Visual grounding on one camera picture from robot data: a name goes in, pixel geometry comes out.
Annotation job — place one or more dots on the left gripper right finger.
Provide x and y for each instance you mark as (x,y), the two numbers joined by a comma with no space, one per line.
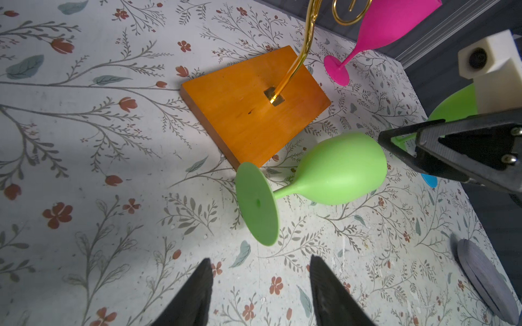
(332,304)

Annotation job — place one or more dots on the floral table mat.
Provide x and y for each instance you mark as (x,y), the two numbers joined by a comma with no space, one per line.
(112,192)

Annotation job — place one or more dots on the green wine glass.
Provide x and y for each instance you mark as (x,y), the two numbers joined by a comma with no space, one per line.
(336,171)
(459,105)

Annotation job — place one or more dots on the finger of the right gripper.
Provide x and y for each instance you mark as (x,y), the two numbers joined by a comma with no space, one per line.
(482,149)

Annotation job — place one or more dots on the gold wire glass rack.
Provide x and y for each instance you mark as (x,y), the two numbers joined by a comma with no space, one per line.
(274,88)

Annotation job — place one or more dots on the pink wine glass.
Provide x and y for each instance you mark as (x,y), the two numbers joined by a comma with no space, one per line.
(385,22)

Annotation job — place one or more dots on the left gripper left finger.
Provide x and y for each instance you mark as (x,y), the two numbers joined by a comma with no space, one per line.
(191,304)

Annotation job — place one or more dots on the blue wine glass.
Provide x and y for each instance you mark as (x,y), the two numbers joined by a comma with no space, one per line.
(430,180)

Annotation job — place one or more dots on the purple oblong case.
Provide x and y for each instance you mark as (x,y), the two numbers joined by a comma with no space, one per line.
(488,282)

